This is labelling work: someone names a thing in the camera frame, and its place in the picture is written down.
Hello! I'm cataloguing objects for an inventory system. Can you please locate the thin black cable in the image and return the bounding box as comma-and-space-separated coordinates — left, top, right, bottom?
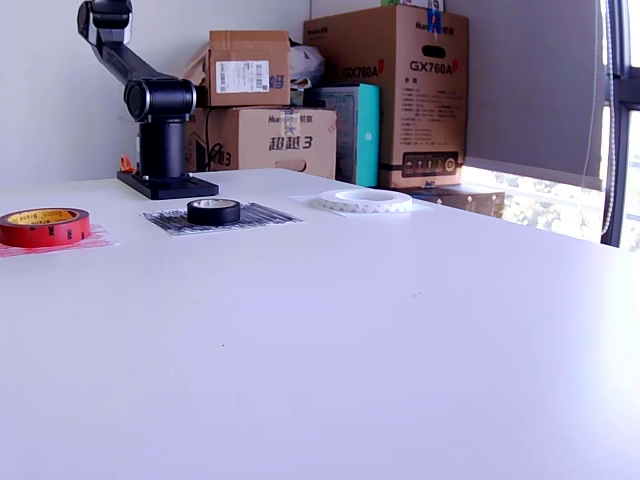
201, 107, 225, 172

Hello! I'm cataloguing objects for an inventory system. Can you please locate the small plain cardboard box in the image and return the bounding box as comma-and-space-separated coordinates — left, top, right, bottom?
182, 29, 292, 109

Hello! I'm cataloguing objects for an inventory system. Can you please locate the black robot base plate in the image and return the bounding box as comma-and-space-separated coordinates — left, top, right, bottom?
117, 169, 220, 201

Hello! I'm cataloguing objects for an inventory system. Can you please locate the blank white paper sheet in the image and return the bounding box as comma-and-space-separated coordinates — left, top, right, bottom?
287, 189, 435, 219

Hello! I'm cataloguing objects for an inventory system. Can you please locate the large GX760A cardboard carton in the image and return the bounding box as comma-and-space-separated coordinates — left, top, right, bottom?
302, 3, 471, 190

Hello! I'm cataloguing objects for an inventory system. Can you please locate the small black tape roll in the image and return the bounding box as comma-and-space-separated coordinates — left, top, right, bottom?
186, 198, 242, 226

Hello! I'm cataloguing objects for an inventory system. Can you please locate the dark window frame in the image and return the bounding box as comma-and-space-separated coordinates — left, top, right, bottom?
602, 0, 640, 251

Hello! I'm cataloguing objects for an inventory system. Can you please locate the grey roller blind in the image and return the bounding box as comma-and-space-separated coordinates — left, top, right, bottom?
446, 0, 609, 192

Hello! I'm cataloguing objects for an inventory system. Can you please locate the white tape roll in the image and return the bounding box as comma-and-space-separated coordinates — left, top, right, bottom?
313, 188, 414, 215

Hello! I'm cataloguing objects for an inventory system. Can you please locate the white plastic bag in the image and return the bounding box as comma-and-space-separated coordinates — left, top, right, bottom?
288, 43, 326, 90

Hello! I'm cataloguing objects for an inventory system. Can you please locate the brown printed cardboard carton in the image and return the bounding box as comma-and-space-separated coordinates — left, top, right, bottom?
183, 106, 338, 180

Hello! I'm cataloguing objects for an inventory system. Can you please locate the black scribbled paper sheet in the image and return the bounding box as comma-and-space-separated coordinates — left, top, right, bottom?
141, 201, 305, 237

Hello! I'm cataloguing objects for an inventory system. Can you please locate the teal product box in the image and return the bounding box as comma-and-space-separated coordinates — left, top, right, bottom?
305, 82, 381, 187

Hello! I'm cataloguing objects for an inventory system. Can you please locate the red tape roll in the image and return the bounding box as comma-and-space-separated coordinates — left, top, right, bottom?
0, 207, 94, 250

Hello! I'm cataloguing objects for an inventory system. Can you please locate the red scribbled paper sheet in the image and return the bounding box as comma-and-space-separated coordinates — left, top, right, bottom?
0, 222, 120, 260

